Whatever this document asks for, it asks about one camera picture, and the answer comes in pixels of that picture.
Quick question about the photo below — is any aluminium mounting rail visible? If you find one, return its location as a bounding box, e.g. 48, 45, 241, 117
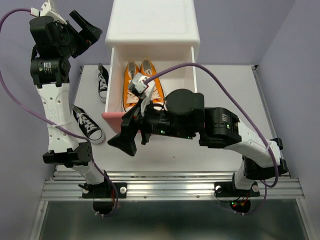
39, 170, 306, 201

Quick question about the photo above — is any orange sneaker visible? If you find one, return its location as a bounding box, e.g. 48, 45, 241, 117
122, 59, 140, 112
140, 58, 165, 105

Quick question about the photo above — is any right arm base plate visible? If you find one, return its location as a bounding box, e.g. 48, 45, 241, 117
214, 181, 260, 198

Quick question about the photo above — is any black sneaker front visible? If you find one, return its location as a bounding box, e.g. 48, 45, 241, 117
71, 104, 105, 145

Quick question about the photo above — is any black sneaker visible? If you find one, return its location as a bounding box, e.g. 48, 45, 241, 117
96, 63, 109, 103
71, 104, 105, 145

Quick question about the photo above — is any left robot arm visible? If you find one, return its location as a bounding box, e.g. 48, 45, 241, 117
29, 10, 111, 197

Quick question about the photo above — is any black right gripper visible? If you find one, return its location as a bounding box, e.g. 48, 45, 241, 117
108, 94, 198, 154

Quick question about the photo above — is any pink front white drawer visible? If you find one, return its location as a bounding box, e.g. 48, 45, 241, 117
102, 45, 198, 133

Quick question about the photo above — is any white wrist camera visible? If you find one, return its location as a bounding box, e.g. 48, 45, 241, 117
30, 0, 67, 25
128, 72, 155, 116

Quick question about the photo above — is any white shoe cabinet shell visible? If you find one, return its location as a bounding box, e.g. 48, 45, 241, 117
105, 0, 201, 53

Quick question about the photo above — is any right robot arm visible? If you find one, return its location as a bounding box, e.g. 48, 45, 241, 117
107, 88, 288, 195

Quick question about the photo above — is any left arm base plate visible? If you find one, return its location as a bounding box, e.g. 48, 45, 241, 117
78, 182, 128, 199

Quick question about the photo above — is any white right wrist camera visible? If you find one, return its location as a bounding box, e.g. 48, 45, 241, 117
128, 72, 155, 116

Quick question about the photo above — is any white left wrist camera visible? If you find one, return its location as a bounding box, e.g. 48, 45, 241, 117
30, 0, 67, 25

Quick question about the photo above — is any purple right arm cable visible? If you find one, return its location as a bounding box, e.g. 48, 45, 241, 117
143, 62, 280, 216

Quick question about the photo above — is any black sneaker back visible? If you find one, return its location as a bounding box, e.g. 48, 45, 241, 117
96, 63, 109, 103

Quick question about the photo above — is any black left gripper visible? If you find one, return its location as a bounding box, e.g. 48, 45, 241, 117
57, 9, 103, 58

